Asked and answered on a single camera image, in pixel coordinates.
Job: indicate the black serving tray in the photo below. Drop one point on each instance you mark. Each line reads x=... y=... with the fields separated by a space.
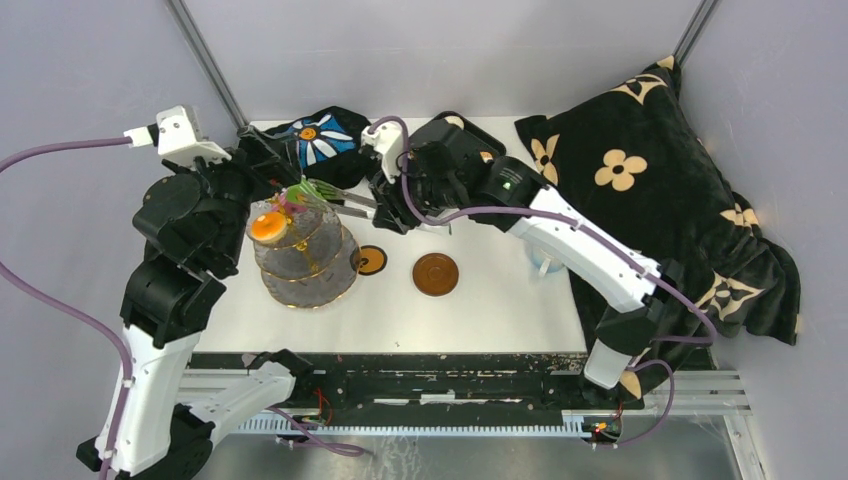
x=472 y=137

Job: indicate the metal tongs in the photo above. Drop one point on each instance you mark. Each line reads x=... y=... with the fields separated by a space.
x=344 y=202

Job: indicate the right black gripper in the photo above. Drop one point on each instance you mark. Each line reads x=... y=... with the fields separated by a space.
x=387 y=203

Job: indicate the orange donut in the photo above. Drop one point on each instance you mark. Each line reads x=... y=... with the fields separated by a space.
x=269 y=227

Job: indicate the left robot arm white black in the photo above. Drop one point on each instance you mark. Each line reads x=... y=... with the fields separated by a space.
x=149 y=433

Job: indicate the brown round coaster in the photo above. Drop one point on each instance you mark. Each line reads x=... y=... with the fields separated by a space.
x=435 y=274

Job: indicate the black floral blanket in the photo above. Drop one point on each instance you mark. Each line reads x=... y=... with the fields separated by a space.
x=629 y=161

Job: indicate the green cake slice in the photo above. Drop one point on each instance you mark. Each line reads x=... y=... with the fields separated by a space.
x=310 y=191

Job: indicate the white mug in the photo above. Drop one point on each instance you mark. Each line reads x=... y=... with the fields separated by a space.
x=543 y=262

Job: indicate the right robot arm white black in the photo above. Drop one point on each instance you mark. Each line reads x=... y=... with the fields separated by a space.
x=515 y=199

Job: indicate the black flower-print cloth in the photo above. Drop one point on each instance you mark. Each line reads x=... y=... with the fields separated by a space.
x=328 y=144

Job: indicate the white ring donut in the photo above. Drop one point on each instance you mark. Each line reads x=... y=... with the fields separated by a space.
x=455 y=120

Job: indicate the orange black round coaster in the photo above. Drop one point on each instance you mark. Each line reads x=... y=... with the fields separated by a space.
x=372 y=260

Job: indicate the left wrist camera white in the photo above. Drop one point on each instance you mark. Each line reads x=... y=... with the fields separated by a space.
x=177 y=136

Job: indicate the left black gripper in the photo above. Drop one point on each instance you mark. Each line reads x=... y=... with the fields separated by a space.
x=250 y=163

